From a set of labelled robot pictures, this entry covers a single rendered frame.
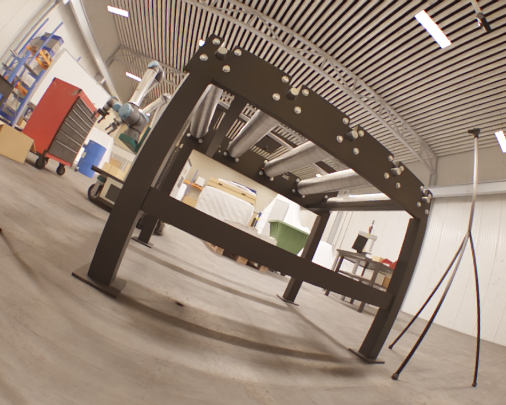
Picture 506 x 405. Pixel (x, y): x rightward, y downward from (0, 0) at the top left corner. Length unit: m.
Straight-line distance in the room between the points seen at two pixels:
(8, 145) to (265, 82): 2.15
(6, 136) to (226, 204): 4.15
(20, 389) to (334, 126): 1.10
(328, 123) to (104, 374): 0.99
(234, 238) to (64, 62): 5.12
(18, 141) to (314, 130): 2.33
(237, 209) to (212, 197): 0.60
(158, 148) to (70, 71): 4.93
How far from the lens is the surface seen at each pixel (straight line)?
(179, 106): 0.77
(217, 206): 5.06
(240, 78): 0.87
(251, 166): 1.77
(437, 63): 10.20
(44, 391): 0.40
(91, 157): 6.59
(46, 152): 2.76
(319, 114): 0.95
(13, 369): 0.42
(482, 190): 11.78
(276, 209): 5.46
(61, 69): 5.44
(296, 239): 4.24
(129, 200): 0.71
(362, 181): 1.25
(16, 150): 2.51
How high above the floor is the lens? 0.31
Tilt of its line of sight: 9 degrees up
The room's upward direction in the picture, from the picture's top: 24 degrees clockwise
